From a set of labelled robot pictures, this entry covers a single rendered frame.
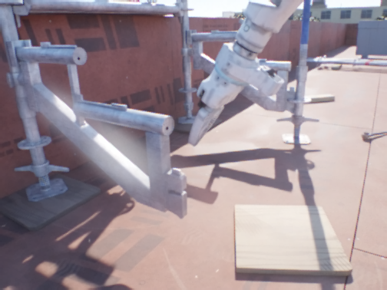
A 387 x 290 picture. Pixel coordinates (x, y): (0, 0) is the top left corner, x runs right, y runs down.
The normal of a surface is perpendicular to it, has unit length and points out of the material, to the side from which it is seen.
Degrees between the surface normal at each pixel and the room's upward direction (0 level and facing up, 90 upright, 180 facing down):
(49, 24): 90
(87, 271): 0
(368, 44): 90
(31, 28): 90
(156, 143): 90
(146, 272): 0
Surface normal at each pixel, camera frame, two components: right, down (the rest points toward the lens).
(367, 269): -0.04, -0.93
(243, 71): -0.07, 0.60
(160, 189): -0.53, 0.33
